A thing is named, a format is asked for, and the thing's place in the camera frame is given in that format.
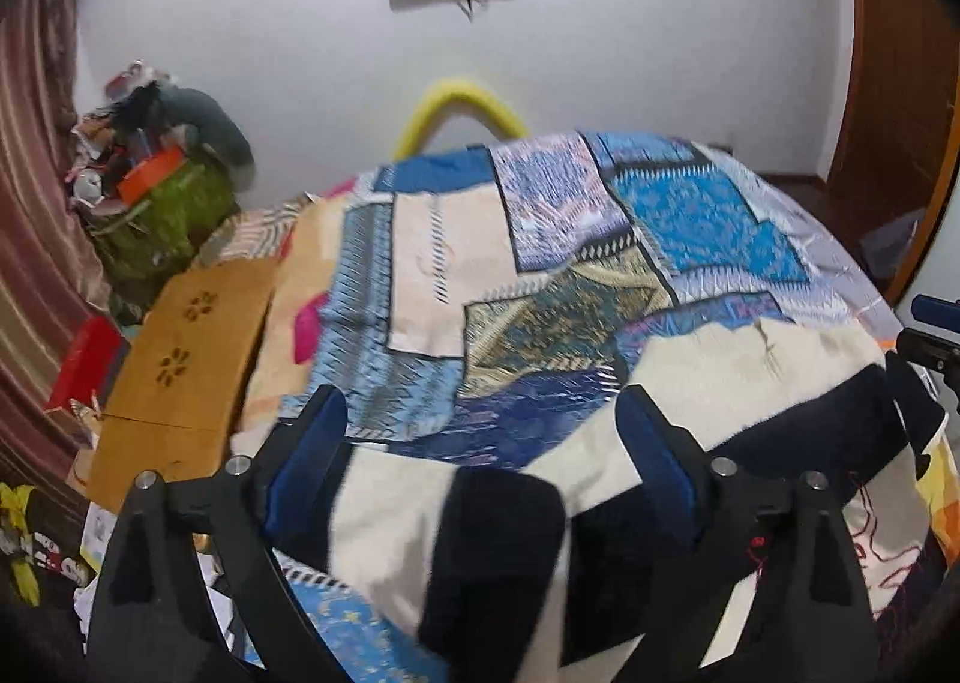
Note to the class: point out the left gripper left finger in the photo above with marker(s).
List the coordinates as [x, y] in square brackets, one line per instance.
[152, 619]

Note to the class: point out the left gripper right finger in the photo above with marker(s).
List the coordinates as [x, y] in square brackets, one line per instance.
[758, 581]

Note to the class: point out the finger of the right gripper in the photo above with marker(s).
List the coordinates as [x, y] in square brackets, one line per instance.
[936, 312]

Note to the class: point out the black and white striped sweater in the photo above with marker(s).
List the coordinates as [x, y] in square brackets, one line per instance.
[541, 569]

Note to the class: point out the wooden lap desk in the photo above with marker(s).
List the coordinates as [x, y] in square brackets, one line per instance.
[177, 395]

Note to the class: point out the red box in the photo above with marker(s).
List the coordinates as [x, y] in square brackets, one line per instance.
[91, 366]

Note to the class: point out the brown wooden door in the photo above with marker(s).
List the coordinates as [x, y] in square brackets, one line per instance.
[899, 109]

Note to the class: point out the striped red curtain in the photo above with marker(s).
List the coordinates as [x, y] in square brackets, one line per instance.
[51, 279]

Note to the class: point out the blue patchwork bedspread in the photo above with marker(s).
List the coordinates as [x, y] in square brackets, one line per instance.
[485, 308]

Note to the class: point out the orange box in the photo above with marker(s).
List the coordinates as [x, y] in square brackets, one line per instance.
[149, 173]

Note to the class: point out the yellow foam tube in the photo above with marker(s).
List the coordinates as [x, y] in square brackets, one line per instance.
[456, 97]

